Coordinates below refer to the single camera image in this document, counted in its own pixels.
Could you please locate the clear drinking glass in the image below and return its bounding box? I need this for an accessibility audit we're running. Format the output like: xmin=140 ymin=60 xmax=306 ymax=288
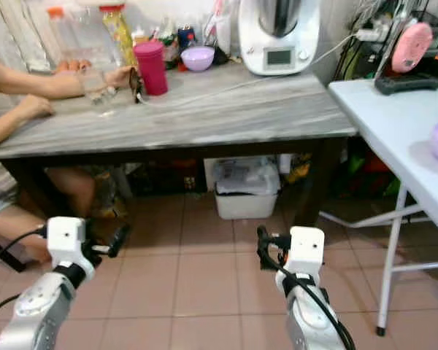
xmin=81 ymin=69 xmax=115 ymax=108

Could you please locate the person's right hand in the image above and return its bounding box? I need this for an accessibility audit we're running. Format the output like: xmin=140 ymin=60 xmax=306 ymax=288
xmin=18 ymin=94 xmax=56 ymax=122

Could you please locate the person's left hand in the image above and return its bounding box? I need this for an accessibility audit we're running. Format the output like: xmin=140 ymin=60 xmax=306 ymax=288
xmin=104 ymin=63 xmax=137 ymax=89

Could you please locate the white plastic bin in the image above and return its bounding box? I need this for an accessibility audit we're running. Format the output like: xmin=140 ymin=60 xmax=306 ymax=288
xmin=211 ymin=156 xmax=280 ymax=222

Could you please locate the person's bare leg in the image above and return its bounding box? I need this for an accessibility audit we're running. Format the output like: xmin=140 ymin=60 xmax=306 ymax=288
xmin=0 ymin=166 xmax=97 ymax=265

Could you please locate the dark wooden marble-top table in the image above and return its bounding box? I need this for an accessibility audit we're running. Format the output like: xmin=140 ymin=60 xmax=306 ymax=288
xmin=0 ymin=61 xmax=359 ymax=228

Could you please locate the magenta plastic tumbler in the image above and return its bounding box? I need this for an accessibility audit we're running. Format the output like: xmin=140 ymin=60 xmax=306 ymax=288
xmin=133 ymin=39 xmax=169 ymax=98

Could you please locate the white folding table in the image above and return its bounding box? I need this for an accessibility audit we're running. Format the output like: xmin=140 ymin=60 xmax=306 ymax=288
xmin=318 ymin=77 xmax=438 ymax=338

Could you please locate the white kitchen machine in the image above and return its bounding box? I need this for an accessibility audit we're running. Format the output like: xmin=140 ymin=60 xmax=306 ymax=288
xmin=237 ymin=0 xmax=321 ymax=77

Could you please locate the lilac bowl beside kitchen machine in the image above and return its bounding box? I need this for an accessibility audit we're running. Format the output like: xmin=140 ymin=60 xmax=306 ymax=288
xmin=180 ymin=45 xmax=217 ymax=73

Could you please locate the yellow bottle red cap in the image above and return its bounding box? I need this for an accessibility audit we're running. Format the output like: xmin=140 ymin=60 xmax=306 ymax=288
xmin=99 ymin=4 xmax=134 ymax=67

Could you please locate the clear container orange lid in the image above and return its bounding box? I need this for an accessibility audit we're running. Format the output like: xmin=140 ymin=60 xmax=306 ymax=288
xmin=45 ymin=7 xmax=115 ymax=71

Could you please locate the dark blue can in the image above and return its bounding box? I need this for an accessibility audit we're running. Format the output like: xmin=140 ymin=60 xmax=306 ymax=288
xmin=177 ymin=27 xmax=196 ymax=51

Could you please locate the black flat device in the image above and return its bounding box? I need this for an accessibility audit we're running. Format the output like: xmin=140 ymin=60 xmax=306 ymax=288
xmin=373 ymin=72 xmax=438 ymax=96

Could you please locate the white plastic packet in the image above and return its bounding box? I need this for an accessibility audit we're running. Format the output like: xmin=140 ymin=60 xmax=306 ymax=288
xmin=203 ymin=0 xmax=232 ymax=53

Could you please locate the white power strip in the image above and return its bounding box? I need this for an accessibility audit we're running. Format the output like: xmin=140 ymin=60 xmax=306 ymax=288
xmin=355 ymin=27 xmax=385 ymax=42

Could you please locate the pink round appliance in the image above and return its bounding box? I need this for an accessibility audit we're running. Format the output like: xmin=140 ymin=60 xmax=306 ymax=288
xmin=390 ymin=21 xmax=434 ymax=74

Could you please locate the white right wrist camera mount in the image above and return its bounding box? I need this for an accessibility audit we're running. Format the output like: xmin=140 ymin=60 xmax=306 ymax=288
xmin=286 ymin=225 xmax=326 ymax=278

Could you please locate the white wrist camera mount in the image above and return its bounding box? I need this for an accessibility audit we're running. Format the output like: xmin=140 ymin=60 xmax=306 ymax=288
xmin=286 ymin=225 xmax=326 ymax=278
xmin=45 ymin=216 xmax=88 ymax=266

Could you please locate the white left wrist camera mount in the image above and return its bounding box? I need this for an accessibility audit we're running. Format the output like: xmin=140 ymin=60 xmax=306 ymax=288
xmin=45 ymin=216 xmax=88 ymax=266

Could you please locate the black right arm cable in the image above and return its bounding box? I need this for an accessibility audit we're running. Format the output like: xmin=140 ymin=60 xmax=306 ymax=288
xmin=263 ymin=252 xmax=358 ymax=350

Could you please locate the long black left arm cable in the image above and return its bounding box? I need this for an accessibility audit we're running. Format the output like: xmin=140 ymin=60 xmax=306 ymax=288
xmin=0 ymin=227 xmax=49 ymax=273

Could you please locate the short black left arm cable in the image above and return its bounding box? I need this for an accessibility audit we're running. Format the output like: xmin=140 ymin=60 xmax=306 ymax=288
xmin=0 ymin=292 xmax=24 ymax=333

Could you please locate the black wire rack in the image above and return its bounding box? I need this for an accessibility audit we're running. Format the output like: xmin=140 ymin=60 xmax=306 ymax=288
xmin=331 ymin=0 xmax=438 ymax=82

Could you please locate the thin white cable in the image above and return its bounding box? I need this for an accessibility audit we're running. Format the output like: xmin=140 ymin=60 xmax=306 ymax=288
xmin=141 ymin=32 xmax=360 ymax=107

